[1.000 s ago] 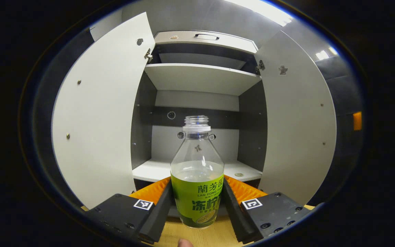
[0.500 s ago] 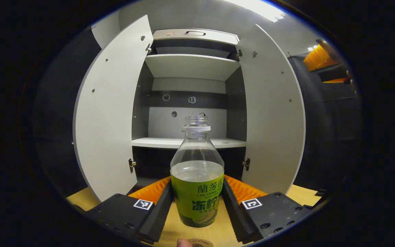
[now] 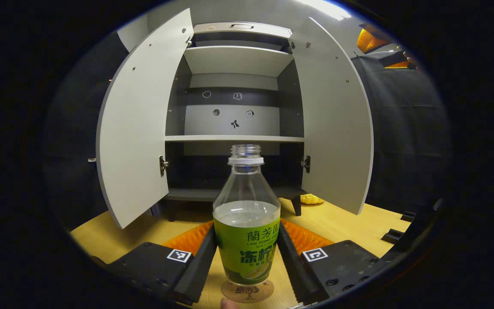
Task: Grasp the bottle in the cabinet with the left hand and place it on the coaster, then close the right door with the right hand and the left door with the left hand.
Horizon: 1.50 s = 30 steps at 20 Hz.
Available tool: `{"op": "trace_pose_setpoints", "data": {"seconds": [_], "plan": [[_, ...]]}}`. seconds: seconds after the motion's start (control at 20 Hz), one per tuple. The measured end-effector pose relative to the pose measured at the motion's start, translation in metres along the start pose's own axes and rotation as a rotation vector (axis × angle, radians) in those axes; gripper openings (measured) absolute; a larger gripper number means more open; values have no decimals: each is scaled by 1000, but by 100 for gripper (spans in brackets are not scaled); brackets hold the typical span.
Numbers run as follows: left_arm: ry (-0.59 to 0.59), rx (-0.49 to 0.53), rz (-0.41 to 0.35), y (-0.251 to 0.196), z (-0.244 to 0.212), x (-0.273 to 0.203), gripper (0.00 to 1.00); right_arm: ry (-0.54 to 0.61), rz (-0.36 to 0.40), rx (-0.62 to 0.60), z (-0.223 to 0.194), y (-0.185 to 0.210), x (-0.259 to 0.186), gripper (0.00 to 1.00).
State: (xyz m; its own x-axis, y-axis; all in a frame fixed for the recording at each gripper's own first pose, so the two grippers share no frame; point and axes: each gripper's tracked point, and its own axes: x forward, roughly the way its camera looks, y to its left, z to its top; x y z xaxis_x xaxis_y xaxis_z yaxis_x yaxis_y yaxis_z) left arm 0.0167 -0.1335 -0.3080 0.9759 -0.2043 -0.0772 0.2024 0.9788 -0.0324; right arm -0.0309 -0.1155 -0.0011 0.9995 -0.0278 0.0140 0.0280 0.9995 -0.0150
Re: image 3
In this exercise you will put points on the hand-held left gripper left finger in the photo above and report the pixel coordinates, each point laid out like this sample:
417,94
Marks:
200,274

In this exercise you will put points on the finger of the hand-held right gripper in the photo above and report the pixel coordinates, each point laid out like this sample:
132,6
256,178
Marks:
369,40
395,59

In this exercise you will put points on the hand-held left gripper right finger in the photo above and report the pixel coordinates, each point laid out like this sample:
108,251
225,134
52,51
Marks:
292,274

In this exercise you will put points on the round cork coaster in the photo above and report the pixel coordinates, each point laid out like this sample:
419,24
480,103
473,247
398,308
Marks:
247,294

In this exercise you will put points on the clear bottle with green label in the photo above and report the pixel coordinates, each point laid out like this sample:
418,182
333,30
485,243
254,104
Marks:
247,249

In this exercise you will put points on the grey cabinet door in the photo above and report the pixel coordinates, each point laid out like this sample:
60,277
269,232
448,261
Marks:
337,128
135,128

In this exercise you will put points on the white cabinet shelf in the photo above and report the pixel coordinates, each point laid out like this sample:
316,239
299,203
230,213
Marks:
238,60
234,138

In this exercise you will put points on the beige cabinet drawer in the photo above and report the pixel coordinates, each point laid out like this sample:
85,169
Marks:
221,28

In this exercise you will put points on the long ceiling light strip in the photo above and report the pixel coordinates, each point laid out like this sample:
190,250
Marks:
326,8

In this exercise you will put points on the yellow bumpy toy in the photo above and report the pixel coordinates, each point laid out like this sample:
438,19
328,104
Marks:
311,198

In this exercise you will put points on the black backdrop cloth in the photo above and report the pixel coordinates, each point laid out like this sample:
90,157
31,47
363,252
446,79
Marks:
401,141

